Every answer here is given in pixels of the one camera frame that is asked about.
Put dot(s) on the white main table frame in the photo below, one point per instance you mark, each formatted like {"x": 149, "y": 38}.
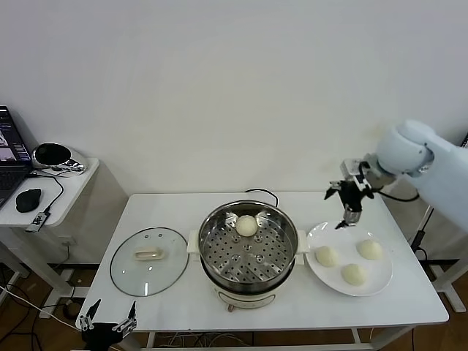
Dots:
{"x": 150, "y": 340}

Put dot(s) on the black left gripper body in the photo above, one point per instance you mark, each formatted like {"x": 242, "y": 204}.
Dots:
{"x": 100, "y": 334}

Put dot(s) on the stainless steel steamer basket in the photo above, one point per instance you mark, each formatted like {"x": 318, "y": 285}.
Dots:
{"x": 252, "y": 252}

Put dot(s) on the shiny chrome helmet object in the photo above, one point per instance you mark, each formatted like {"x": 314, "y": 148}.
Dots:
{"x": 55, "y": 155}

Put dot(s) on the black power adapter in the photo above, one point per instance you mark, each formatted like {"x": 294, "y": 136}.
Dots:
{"x": 418, "y": 240}

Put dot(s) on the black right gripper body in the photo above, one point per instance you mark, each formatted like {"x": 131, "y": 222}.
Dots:
{"x": 352, "y": 195}

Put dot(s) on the grey usb hub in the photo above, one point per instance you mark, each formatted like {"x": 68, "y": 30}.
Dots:
{"x": 37, "y": 221}

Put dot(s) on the white wall socket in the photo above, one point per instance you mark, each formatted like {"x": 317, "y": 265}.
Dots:
{"x": 69, "y": 241}

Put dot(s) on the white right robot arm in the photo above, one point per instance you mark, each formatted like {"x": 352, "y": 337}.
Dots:
{"x": 406, "y": 150}

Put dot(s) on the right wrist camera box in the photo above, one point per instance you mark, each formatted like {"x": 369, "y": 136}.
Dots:
{"x": 351, "y": 168}

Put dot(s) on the round brown floor object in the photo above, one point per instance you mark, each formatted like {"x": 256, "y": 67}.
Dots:
{"x": 71, "y": 310}

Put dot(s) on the white steamed baozi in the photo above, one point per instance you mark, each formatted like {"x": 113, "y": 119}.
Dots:
{"x": 245, "y": 225}
{"x": 354, "y": 274}
{"x": 369, "y": 249}
{"x": 326, "y": 256}

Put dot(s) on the white round plate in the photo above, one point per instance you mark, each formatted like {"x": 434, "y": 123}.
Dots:
{"x": 380, "y": 278}

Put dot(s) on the black computer mouse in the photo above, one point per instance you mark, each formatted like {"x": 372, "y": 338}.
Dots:
{"x": 29, "y": 199}

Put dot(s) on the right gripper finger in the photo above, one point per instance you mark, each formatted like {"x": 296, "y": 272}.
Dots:
{"x": 351, "y": 217}
{"x": 334, "y": 185}

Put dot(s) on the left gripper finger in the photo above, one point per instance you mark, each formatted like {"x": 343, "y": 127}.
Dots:
{"x": 129, "y": 323}
{"x": 86, "y": 321}

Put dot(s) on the dark open laptop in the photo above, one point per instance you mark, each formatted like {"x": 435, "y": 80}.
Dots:
{"x": 11, "y": 153}
{"x": 465, "y": 140}

